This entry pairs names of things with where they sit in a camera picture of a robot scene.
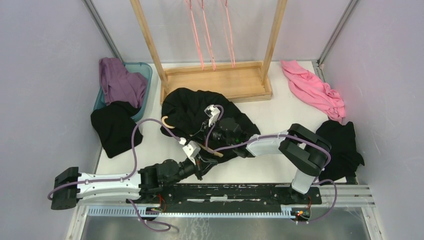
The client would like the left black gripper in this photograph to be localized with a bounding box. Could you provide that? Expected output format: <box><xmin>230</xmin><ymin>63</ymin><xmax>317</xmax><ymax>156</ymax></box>
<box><xmin>166</xmin><ymin>153</ymin><xmax>219</xmax><ymax>187</ymax></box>

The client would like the black pleated skirt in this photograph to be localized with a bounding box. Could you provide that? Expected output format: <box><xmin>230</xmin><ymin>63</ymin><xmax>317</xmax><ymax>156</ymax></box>
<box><xmin>161</xmin><ymin>87</ymin><xmax>261</xmax><ymax>163</ymax></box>

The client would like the black garment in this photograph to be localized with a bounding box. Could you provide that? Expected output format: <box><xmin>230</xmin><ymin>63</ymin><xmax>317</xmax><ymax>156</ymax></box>
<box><xmin>90</xmin><ymin>101</ymin><xmax>143</xmax><ymax>159</ymax></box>
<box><xmin>316</xmin><ymin>120</ymin><xmax>365</xmax><ymax>181</ymax></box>

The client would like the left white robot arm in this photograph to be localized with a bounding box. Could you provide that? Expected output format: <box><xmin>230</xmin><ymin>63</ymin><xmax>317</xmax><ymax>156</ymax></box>
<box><xmin>47</xmin><ymin>156</ymin><xmax>218</xmax><ymax>210</ymax></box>

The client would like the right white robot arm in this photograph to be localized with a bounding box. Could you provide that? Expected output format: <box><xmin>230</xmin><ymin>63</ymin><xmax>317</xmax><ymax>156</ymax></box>
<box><xmin>204</xmin><ymin>117</ymin><xmax>332</xmax><ymax>204</ymax></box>

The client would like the wooden hanger rack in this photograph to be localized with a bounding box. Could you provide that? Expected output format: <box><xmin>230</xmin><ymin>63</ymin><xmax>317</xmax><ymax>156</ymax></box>
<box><xmin>130</xmin><ymin>0</ymin><xmax>287</xmax><ymax>103</ymax></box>

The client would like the pink garment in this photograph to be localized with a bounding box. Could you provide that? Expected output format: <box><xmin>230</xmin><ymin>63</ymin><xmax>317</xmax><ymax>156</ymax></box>
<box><xmin>280</xmin><ymin>60</ymin><xmax>346</xmax><ymax>123</ymax></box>

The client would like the teal plastic basket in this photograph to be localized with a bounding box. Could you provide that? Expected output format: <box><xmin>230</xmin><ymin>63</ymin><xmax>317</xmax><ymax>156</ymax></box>
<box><xmin>93</xmin><ymin>62</ymin><xmax>153</xmax><ymax>122</ymax></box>

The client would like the purple garment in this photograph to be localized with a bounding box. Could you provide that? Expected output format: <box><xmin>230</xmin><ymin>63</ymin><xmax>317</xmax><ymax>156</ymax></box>
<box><xmin>98</xmin><ymin>57</ymin><xmax>144</xmax><ymax>109</ymax></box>

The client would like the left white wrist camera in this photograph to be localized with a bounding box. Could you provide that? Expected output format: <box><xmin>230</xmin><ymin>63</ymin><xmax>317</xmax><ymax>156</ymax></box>
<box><xmin>179</xmin><ymin>137</ymin><xmax>201</xmax><ymax>165</ymax></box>

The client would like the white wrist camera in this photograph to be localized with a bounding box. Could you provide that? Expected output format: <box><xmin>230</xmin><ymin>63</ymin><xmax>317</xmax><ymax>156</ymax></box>
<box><xmin>179</xmin><ymin>137</ymin><xmax>201</xmax><ymax>165</ymax></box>
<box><xmin>204</xmin><ymin>104</ymin><xmax>222</xmax><ymax>127</ymax></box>

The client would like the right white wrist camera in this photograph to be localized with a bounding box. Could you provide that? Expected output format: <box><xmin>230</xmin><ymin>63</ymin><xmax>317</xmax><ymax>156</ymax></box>
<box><xmin>204</xmin><ymin>104</ymin><xmax>222</xmax><ymax>127</ymax></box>

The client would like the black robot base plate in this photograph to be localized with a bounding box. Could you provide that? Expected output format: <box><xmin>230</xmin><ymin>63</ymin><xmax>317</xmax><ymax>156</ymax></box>
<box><xmin>134</xmin><ymin>183</ymin><xmax>323</xmax><ymax>214</ymax></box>

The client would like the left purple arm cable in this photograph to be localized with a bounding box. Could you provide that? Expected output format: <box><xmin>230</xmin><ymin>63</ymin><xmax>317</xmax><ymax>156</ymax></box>
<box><xmin>46</xmin><ymin>117</ymin><xmax>186</xmax><ymax>201</ymax></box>

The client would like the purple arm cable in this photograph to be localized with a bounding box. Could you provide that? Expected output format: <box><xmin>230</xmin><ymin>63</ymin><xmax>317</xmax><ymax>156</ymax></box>
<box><xmin>46</xmin><ymin>117</ymin><xmax>186</xmax><ymax>201</ymax></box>
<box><xmin>203</xmin><ymin>104</ymin><xmax>338</xmax><ymax>223</ymax></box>

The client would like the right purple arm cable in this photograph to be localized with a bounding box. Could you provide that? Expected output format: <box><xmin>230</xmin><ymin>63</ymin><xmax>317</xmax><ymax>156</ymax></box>
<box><xmin>203</xmin><ymin>104</ymin><xmax>338</xmax><ymax>223</ymax></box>

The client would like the slotted grey cable duct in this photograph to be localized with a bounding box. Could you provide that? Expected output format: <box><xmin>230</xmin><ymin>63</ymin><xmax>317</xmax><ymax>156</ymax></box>
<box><xmin>87</xmin><ymin>206</ymin><xmax>295</xmax><ymax>220</ymax></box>

